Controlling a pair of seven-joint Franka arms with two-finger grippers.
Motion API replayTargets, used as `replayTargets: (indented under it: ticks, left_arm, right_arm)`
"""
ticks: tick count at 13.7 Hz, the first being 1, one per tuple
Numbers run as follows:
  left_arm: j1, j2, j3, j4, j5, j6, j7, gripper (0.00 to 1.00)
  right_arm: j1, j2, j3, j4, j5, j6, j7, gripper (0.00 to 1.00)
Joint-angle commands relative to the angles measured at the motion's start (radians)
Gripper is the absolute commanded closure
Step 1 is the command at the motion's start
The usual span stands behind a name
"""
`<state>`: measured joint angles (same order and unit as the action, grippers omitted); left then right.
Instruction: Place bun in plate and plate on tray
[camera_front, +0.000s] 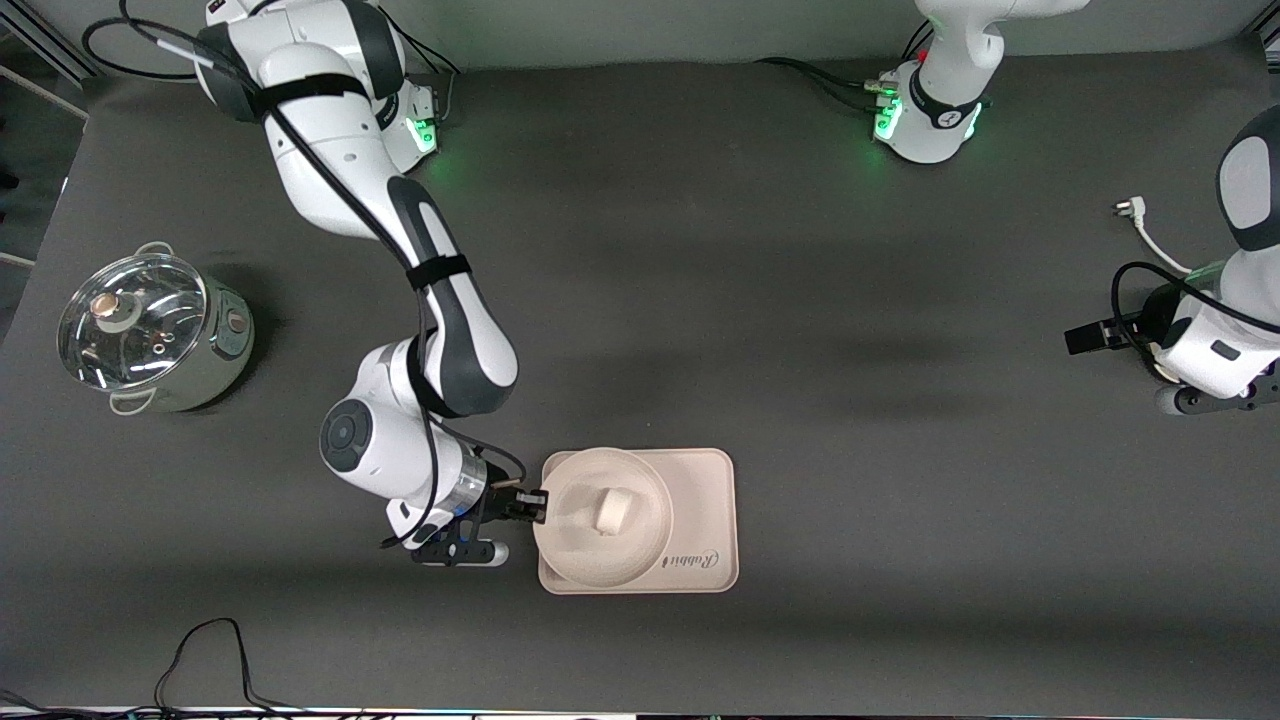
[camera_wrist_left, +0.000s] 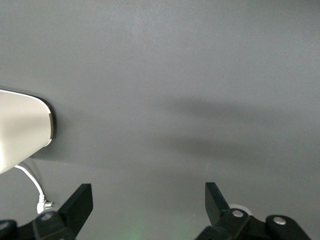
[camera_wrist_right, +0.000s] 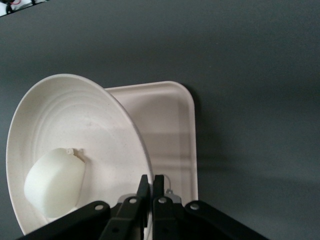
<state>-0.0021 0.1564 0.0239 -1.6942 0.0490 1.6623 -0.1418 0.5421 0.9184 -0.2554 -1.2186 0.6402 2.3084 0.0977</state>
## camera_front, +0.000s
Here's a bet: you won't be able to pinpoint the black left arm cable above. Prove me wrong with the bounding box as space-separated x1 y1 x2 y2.
1110 261 1280 353

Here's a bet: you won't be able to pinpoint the dark grey table mat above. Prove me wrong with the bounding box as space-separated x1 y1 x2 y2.
0 35 1280 717

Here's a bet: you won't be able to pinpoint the steel pot with glass lid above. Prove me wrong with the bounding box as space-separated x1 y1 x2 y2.
100 241 257 417

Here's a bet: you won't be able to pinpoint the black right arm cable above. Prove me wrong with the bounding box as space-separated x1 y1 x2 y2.
80 0 528 551

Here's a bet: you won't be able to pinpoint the white toaster power cord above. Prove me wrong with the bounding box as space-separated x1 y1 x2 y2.
1113 196 1219 283

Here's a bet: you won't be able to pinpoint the round beige plate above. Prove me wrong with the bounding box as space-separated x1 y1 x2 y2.
532 446 674 590

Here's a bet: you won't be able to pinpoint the beige rectangular rabbit tray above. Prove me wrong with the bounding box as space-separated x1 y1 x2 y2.
538 448 740 596

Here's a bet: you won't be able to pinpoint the black left arm base cables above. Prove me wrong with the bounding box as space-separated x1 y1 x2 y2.
754 20 936 113

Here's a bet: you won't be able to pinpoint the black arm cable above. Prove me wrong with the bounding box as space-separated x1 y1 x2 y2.
80 0 528 551
1110 261 1280 353

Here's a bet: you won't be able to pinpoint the black arm base cables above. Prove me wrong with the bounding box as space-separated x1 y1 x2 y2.
754 20 936 113
380 10 463 126

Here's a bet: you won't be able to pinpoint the thin black looped cable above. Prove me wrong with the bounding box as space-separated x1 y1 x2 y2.
0 617 311 720

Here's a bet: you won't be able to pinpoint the small white bun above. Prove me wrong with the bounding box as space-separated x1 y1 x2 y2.
593 486 634 537

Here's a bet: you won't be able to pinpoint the grey metal frame rail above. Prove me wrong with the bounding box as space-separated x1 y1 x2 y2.
0 15 103 83

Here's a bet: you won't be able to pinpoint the round glass pot lid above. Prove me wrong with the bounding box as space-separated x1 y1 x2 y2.
57 253 209 393

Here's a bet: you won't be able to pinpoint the black right arm base cables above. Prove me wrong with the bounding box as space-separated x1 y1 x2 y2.
380 10 463 126

